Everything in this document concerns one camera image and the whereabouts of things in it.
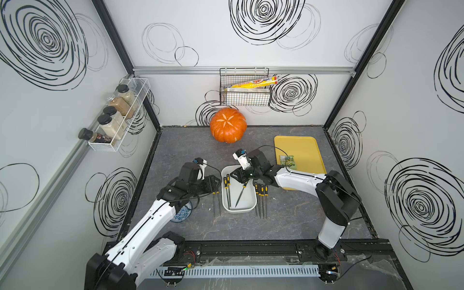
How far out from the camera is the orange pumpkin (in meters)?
1.04

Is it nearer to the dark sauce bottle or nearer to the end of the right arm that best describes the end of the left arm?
the end of the right arm

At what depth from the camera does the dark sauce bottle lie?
1.98 ft
